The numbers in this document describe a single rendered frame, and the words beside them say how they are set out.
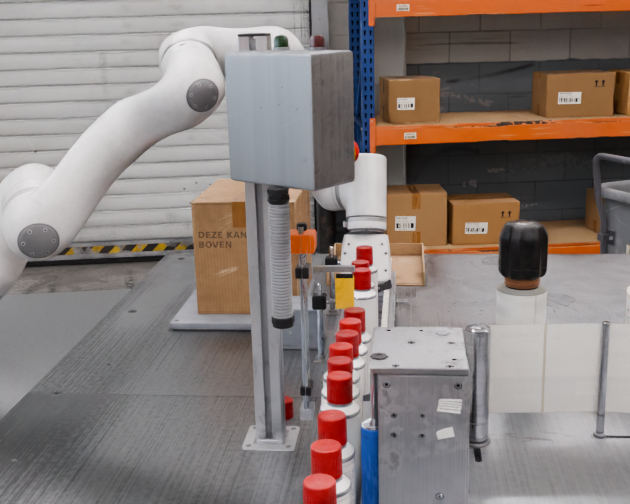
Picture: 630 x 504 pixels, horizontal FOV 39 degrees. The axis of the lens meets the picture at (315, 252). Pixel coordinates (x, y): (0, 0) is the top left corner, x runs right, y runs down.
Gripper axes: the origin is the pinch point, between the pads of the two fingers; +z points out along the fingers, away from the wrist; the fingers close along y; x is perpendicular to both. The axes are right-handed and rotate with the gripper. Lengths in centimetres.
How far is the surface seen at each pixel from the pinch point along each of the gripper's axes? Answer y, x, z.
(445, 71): 33, 393, -165
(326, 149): -3, -60, -21
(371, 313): 2.1, -23.5, 1.5
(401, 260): 7, 76, -16
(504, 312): 24.9, -28.3, 1.3
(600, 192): 88, 194, -54
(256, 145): -13, -56, -22
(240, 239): -29.6, 18.3, -16.1
